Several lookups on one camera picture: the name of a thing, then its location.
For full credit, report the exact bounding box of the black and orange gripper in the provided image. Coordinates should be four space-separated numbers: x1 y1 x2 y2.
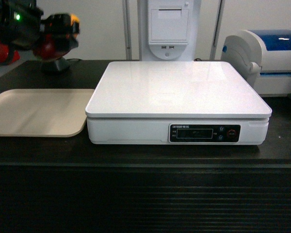
33 13 80 59

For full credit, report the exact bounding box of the dark red mango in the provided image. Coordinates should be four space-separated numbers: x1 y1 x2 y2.
33 39 59 61

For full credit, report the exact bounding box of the white electronic checkout scale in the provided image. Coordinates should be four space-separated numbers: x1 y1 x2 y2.
85 61 272 145

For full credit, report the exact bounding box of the black checkout counter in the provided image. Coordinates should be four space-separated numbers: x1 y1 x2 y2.
0 60 291 233

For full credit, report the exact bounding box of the black barcode scanner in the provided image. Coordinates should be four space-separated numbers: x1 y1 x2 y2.
41 57 70 75

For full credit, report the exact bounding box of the red fire extinguisher box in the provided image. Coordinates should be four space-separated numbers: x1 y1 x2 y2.
0 42 20 65

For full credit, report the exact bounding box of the beige plastic tray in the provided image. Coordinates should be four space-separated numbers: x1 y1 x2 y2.
0 89 94 137

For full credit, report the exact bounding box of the white and blue label printer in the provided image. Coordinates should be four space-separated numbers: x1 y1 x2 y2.
221 29 291 99

